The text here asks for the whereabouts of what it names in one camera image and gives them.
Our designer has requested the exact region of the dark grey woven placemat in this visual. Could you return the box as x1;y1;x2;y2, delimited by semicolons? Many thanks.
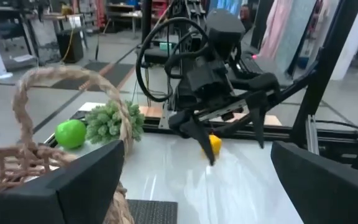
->
126;198;178;224

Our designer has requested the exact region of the black hazard-striped floor mat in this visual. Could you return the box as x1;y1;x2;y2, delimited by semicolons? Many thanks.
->
50;60;136;93

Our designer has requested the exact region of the green apple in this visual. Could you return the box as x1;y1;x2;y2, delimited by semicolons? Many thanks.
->
54;119;88;149

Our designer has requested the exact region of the black right arm cable loop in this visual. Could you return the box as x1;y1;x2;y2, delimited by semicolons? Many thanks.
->
134;17;213;103

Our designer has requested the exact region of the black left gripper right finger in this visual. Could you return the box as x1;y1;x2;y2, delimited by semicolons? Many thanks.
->
270;141;358;224

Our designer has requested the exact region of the white glossy table sheet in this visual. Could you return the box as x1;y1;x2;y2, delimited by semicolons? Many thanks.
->
47;132;304;224

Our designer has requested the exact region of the green grape bunch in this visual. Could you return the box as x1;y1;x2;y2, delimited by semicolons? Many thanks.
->
84;99;145;146

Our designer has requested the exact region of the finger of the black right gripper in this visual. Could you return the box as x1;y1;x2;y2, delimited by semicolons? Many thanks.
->
167;110;217;167
246;72;280;149

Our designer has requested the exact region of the black bin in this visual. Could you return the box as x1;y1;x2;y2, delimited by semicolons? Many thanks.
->
56;29;85;64

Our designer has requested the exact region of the pink curtain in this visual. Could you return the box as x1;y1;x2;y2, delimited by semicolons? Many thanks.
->
259;0;295;60

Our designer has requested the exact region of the yellow lemon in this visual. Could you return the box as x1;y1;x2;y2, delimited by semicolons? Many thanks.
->
202;134;223;156

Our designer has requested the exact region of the woven wicker basket with handles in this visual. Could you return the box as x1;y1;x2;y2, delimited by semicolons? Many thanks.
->
0;65;136;224

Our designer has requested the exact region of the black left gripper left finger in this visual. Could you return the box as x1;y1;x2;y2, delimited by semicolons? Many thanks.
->
0;139;126;224

